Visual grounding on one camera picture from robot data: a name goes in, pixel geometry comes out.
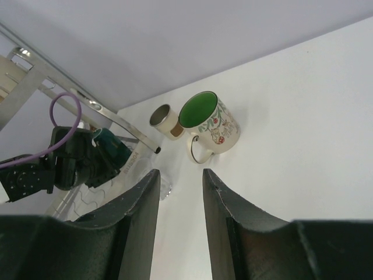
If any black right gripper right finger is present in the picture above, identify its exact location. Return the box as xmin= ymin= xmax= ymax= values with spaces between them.
xmin=202 ymin=169 xmax=372 ymax=279

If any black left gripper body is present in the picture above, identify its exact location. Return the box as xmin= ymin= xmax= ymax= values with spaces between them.
xmin=75 ymin=143 xmax=119 ymax=188

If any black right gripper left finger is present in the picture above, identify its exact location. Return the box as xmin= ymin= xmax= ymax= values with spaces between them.
xmin=1 ymin=169 xmax=161 ymax=279

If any dark teal cup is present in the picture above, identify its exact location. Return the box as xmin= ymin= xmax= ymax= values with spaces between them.
xmin=93 ymin=128 xmax=132 ymax=169

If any floral mug green inside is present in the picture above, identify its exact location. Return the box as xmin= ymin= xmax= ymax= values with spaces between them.
xmin=178 ymin=91 xmax=241 ymax=164

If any tall beige cup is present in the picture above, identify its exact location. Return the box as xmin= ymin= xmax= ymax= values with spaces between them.
xmin=1 ymin=56 xmax=27 ymax=97

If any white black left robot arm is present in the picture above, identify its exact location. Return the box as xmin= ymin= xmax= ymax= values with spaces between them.
xmin=1 ymin=128 xmax=120 ymax=204

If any stainless steel dish rack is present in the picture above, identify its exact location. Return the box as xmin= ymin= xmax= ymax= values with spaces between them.
xmin=0 ymin=46 xmax=163 ymax=222

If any clear glass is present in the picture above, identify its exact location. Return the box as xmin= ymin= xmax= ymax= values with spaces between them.
xmin=160 ymin=175 xmax=173 ymax=201

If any steel cup with brown band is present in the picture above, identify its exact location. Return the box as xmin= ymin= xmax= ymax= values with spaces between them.
xmin=149 ymin=104 xmax=185 ymax=141

